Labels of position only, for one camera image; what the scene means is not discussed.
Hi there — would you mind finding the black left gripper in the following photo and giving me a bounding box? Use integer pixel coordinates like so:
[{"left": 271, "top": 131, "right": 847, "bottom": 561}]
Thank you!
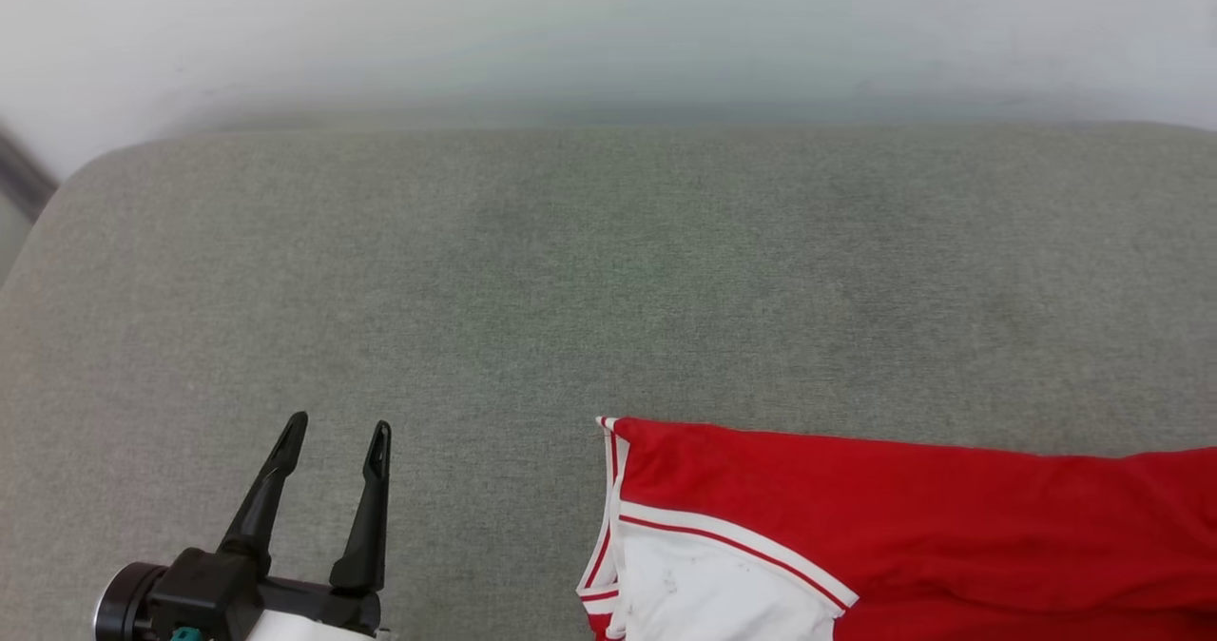
[{"left": 147, "top": 412, "right": 393, "bottom": 641}]

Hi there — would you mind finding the red and white jersey garment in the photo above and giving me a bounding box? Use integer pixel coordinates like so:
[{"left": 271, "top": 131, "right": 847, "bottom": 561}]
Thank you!
[{"left": 576, "top": 417, "right": 1217, "bottom": 641}]

